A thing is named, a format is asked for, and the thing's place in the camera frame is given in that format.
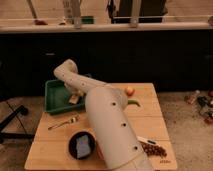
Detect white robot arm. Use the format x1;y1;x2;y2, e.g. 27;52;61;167
54;59;154;171

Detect green plastic tray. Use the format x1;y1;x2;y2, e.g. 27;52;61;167
44;79;85;115

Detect green pepper toy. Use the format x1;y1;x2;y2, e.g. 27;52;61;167
128;100;141;107

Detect red grapes bunch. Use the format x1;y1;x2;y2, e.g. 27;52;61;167
142;143;167;157

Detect white knife black handle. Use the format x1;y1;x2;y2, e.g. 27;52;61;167
137;136;157;145

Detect green box on counter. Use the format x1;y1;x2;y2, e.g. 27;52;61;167
81;16;94;24

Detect clutter pile on floor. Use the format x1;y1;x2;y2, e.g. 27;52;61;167
184;90;213;124

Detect blue sponge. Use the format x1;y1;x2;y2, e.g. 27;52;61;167
76;135;91;158

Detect black stand base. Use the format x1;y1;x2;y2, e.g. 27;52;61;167
0;105;34;144

